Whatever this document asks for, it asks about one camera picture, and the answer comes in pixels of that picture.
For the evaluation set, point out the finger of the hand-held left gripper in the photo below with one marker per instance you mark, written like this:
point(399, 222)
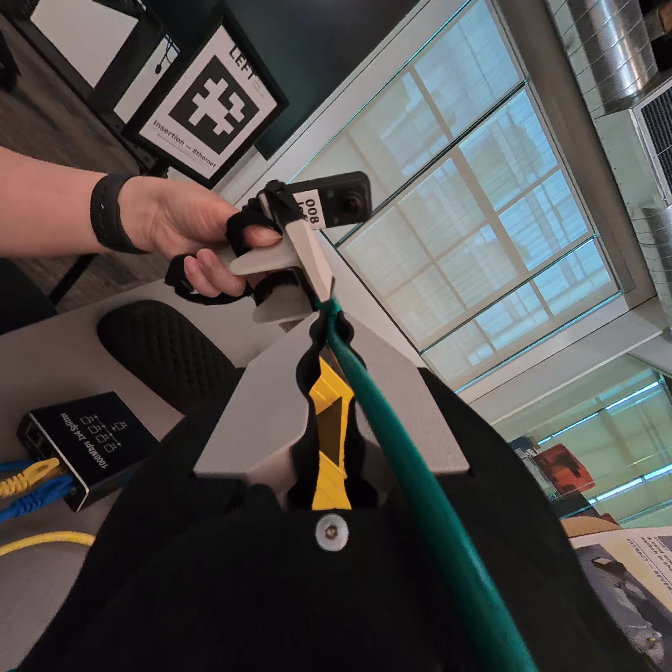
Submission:
point(312, 262)

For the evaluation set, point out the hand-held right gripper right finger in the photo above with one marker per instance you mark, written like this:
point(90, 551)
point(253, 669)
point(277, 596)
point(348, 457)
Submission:
point(417, 407)

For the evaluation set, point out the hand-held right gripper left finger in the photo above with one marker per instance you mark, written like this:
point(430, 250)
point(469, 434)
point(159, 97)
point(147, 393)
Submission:
point(252, 420)

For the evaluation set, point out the black network splitter box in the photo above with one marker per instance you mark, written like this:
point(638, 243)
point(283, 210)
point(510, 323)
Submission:
point(99, 435)

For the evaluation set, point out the person's left forearm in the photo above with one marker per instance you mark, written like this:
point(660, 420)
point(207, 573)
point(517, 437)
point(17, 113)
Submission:
point(47, 204)

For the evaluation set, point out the person's left hand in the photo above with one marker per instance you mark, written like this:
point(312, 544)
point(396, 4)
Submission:
point(178, 220)

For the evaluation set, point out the yellow plastic bin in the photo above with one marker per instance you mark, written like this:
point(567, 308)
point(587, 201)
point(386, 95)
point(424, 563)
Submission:
point(328, 420)

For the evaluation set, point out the black mesh wrist rest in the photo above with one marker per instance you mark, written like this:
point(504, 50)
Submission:
point(168, 351)

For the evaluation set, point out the large grid window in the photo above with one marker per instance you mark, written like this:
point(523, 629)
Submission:
point(472, 210)

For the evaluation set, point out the black framed marker sign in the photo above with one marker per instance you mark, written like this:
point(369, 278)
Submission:
point(210, 105)

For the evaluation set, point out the black wristband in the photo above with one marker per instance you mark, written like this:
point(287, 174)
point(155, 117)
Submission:
point(107, 220)

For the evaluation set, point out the printed instruction sheet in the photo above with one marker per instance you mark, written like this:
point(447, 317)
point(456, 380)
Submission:
point(630, 593)

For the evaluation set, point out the white air vent unit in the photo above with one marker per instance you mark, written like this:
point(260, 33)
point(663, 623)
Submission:
point(640, 152)

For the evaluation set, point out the black framed white board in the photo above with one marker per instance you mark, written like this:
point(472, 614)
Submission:
point(84, 36)

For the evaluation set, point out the silver ventilation duct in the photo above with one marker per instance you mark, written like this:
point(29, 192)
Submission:
point(609, 47)

